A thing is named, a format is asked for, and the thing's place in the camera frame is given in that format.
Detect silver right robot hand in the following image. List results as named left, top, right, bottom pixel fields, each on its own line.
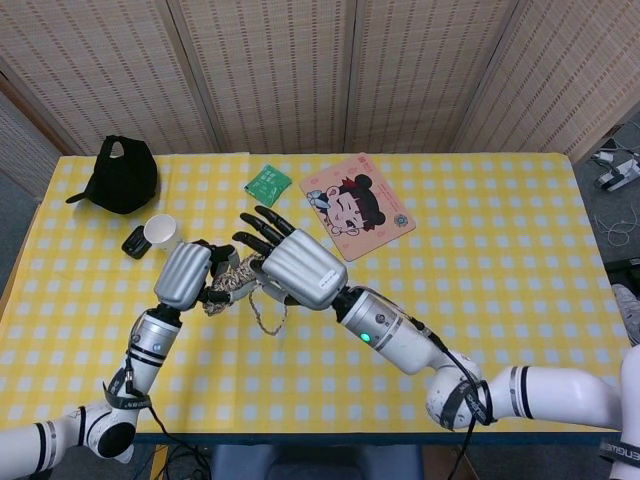
left=232, top=204, right=349, bottom=311

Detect green packet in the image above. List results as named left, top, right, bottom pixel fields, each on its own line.
left=243, top=163, right=293, bottom=208

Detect black baseball cap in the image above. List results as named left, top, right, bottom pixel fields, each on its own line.
left=65, top=134, right=159, bottom=216

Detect small black case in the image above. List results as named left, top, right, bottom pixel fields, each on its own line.
left=121, top=225, right=154, bottom=260

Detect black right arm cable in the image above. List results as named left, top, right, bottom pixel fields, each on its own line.
left=414, top=319, right=490, bottom=480

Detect white paper cup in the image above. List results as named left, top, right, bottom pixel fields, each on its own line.
left=143, top=213, right=185, bottom=254

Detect beige black braided rope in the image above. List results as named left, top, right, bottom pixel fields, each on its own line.
left=202, top=252, right=289, bottom=335

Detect pink cartoon mouse pad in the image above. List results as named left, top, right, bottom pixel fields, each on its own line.
left=298, top=152, right=418, bottom=262

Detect grey shoe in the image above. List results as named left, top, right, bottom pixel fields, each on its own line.
left=612, top=282, right=640, bottom=346

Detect white black floor device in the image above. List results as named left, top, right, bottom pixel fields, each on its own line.
left=589, top=137, right=640, bottom=194

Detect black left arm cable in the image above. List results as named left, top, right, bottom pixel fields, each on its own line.
left=124, top=359, right=201, bottom=480

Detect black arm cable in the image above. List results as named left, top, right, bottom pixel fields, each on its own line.
left=124, top=359, right=201, bottom=480
left=414, top=319, right=490, bottom=480

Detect yellow white checked tablecloth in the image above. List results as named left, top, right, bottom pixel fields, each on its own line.
left=0, top=152, right=634, bottom=435

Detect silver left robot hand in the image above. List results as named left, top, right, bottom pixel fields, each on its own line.
left=153, top=239, right=246, bottom=317

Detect blue chair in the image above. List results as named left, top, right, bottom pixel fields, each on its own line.
left=207, top=443, right=421, bottom=480

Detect woven bamboo screen panel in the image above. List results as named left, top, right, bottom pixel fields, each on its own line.
left=167, top=0, right=359, bottom=154
left=0, top=0, right=224, bottom=156
left=344, top=0, right=521, bottom=154
left=0, top=74, right=84, bottom=201
left=452, top=0, right=640, bottom=161

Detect white floor cable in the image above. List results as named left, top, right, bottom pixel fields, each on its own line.
left=594, top=214, right=640, bottom=247

